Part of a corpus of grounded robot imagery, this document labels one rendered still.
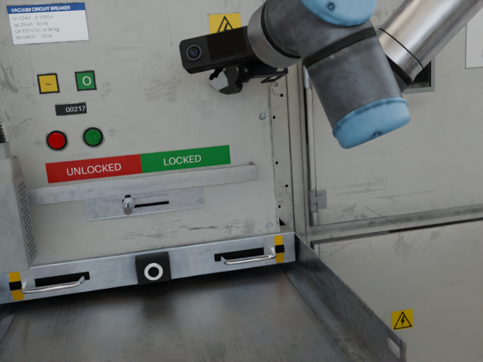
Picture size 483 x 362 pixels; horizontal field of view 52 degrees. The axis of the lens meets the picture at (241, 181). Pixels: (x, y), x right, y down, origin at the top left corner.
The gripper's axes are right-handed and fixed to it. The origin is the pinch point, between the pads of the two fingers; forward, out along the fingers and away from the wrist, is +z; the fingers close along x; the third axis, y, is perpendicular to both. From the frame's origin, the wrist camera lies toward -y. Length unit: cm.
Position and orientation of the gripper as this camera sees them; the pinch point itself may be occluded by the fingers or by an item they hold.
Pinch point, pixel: (210, 80)
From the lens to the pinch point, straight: 88.7
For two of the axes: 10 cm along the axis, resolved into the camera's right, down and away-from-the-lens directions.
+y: 8.9, -1.6, 4.2
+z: -4.0, 1.0, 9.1
